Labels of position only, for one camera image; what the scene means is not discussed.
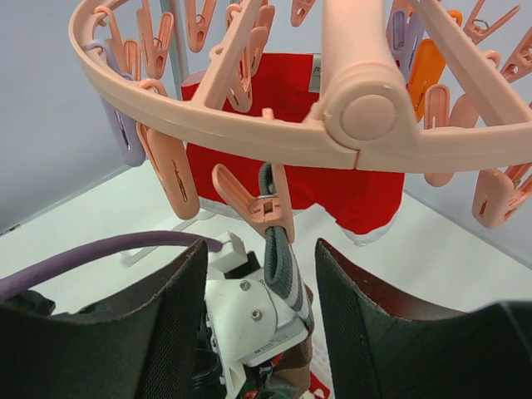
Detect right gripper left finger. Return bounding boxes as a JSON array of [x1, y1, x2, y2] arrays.
[[1, 238, 208, 398]]

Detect brown striped sock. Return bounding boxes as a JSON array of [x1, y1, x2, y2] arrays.
[[257, 163, 314, 398]]

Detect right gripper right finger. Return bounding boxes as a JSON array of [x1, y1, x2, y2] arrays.
[[315, 239, 531, 398]]

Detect red sock white letters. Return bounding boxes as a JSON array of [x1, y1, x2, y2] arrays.
[[186, 53, 405, 246]]

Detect pink round clip hanger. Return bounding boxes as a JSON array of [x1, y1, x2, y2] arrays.
[[68, 1, 531, 233]]

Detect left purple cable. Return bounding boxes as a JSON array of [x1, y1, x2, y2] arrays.
[[0, 230, 225, 303]]

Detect metal drying rack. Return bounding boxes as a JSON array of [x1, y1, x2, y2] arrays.
[[159, 0, 233, 100]]

